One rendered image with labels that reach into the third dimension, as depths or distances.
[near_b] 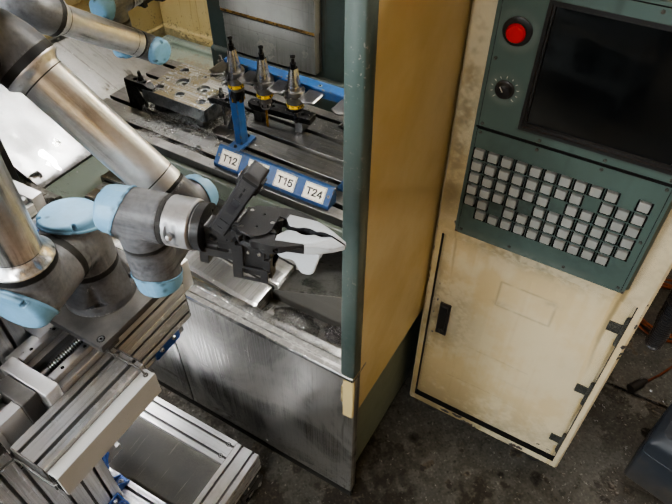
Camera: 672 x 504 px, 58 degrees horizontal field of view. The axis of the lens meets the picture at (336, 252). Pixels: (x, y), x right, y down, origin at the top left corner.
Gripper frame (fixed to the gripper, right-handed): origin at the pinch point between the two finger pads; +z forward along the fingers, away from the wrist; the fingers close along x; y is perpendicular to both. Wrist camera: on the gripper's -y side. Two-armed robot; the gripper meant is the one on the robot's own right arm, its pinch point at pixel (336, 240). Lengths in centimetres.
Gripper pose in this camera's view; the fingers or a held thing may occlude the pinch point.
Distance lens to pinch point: 81.0
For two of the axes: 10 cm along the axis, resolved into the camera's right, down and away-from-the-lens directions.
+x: -2.6, 5.8, -7.7
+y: -0.4, 7.9, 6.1
